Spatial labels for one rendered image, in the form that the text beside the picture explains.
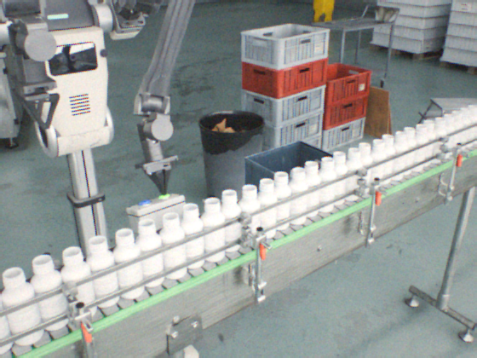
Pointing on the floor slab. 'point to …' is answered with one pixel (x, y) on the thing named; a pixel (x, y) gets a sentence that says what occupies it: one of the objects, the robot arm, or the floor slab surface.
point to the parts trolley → (359, 38)
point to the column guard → (323, 10)
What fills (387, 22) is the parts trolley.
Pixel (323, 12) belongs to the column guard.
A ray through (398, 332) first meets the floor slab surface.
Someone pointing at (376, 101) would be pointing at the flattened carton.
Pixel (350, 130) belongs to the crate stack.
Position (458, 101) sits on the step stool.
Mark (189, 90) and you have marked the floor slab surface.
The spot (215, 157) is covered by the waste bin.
